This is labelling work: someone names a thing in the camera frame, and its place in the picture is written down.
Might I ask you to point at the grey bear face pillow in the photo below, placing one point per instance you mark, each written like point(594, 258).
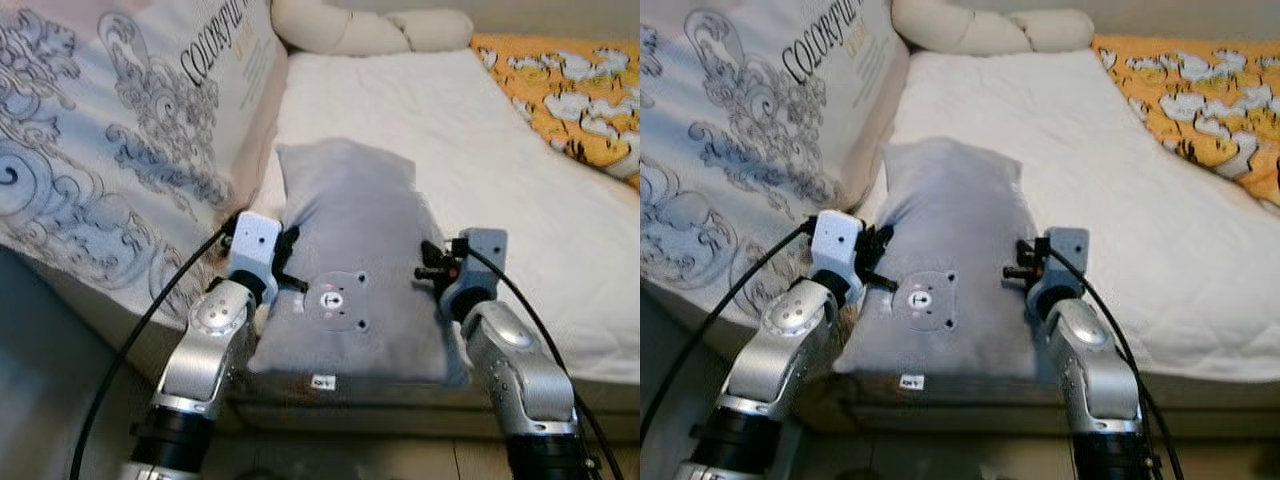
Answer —
point(350, 220)
point(940, 220)

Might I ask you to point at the white bed mattress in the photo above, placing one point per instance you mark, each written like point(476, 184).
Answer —
point(480, 150)
point(1080, 150)

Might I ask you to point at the beige bed base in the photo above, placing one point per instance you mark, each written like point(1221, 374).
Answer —
point(400, 405)
point(980, 405)

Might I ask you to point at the orange cartoon print blanket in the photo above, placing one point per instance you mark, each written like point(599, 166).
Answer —
point(570, 90)
point(1190, 90)

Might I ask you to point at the beige bolster pillow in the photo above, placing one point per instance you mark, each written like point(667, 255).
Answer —
point(350, 30)
point(970, 30)

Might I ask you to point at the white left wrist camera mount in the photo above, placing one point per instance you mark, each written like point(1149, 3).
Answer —
point(252, 240)
point(835, 240)

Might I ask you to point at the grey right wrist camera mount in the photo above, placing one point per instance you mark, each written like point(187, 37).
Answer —
point(1068, 250)
point(483, 250)

